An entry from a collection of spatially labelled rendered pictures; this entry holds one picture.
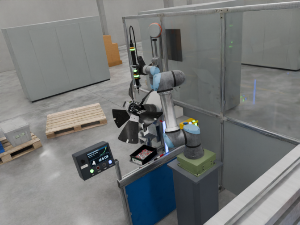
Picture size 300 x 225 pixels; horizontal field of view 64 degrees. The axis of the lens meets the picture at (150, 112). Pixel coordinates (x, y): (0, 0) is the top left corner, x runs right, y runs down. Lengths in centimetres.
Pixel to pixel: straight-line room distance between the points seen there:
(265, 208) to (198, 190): 164
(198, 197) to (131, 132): 95
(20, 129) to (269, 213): 470
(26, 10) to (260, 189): 1414
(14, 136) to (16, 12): 997
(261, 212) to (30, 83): 745
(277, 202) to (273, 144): 220
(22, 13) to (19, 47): 687
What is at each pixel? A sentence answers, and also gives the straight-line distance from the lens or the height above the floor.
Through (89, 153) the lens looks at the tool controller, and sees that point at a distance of 179.
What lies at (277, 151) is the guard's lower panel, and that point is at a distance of 243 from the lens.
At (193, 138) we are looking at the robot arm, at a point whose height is 126.
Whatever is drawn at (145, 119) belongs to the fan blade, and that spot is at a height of 117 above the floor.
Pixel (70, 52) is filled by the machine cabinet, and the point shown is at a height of 115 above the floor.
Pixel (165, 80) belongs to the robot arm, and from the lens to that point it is 164.
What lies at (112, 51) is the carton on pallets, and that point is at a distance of 1045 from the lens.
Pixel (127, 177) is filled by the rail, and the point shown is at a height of 86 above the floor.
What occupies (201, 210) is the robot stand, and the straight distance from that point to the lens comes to 199.
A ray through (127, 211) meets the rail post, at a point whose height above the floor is 52.
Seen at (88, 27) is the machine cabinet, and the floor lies 177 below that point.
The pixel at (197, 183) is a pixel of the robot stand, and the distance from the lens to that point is 176.
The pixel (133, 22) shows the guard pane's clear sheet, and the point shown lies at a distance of 347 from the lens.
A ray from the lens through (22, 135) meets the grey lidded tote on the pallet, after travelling 488.
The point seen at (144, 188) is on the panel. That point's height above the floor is 63.
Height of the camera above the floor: 215
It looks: 24 degrees down
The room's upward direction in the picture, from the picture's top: 8 degrees counter-clockwise
